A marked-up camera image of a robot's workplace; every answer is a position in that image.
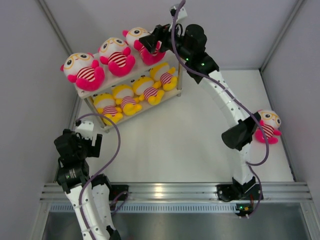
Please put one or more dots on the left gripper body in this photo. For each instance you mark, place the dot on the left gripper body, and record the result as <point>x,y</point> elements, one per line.
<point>85,147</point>

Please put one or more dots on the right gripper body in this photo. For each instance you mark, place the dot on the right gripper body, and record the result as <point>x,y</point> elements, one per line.
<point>164,34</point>

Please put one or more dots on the pink plush with yellow glasses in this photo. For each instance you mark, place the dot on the pink plush with yellow glasses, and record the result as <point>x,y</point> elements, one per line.
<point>132,39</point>

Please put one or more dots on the yellow plush with black eyes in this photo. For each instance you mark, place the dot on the yellow plush with black eyes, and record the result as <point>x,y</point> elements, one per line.
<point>147,90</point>

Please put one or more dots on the yellow plush striped shirt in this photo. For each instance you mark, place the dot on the yellow plush striped shirt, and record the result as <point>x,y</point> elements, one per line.
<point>125,97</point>

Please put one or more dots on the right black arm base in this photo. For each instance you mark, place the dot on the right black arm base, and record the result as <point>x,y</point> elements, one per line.
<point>234,192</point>

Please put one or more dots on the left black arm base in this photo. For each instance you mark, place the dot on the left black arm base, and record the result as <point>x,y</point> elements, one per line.
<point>118,192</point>

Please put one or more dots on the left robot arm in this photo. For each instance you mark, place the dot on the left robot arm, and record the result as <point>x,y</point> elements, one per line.
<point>82,190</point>

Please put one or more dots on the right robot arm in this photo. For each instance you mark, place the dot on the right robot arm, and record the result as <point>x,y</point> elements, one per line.
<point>190,50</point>

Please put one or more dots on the yellow plush lower shelf right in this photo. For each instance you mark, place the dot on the yellow plush lower shelf right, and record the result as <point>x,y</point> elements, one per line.
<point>163,76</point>

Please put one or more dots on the yellow plush shelf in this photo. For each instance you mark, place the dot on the yellow plush shelf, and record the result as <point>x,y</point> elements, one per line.
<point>163,76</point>
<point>106,105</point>

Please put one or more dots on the yellow plush lower shelf left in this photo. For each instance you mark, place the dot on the yellow plush lower shelf left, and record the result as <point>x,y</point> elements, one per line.
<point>106,105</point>

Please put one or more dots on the white two-tier shelf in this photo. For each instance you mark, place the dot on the white two-tier shelf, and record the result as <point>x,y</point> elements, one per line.
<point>139,70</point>

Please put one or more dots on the pink plush on shelf top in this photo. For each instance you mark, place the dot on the pink plush on shelf top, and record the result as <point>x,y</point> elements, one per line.
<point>83,70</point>

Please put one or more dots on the small black connector board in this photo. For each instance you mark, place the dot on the small black connector board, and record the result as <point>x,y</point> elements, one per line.
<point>243,210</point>

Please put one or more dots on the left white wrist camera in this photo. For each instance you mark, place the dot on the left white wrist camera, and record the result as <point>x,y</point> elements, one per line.
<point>85,130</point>

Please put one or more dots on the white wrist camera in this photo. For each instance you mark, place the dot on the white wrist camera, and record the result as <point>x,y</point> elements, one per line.
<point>85,130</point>
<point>182,14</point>

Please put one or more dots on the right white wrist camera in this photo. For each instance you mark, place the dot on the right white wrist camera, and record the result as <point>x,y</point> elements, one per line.
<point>182,14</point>

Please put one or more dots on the aluminium front rail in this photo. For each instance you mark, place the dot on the aluminium front rail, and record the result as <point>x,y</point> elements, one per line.
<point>204,191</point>

